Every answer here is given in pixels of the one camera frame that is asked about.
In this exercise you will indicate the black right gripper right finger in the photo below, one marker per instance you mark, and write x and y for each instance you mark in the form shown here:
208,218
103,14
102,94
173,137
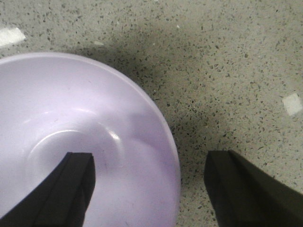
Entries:
242,195

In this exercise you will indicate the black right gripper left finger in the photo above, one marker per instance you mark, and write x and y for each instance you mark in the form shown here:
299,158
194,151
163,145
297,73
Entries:
61,199

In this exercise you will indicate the purple plastic bowl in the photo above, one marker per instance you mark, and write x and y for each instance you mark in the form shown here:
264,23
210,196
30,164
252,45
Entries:
55,103

